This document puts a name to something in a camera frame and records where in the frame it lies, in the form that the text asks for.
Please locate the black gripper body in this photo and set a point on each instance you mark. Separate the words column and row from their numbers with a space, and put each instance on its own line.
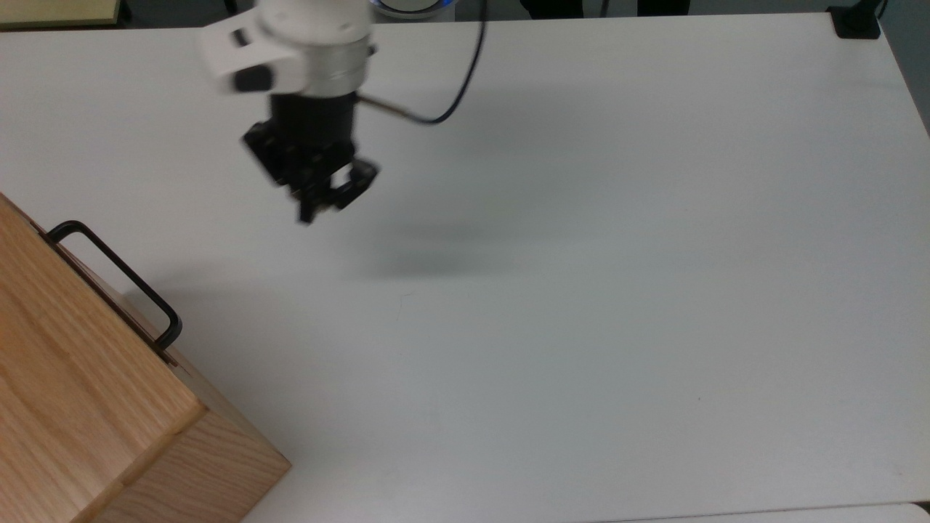
column 309, row 138

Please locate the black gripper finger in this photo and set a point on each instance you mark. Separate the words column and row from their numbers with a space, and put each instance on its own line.
column 308, row 203
column 361, row 176

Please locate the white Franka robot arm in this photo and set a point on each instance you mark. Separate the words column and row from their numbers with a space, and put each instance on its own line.
column 312, row 43

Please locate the light wooden drawer cabinet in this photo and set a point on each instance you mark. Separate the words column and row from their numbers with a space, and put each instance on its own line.
column 80, row 392

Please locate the light wooden board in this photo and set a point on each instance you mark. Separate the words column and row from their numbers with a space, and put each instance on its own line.
column 58, row 11

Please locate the black table clamp base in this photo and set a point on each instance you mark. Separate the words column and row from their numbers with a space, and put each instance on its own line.
column 856, row 22

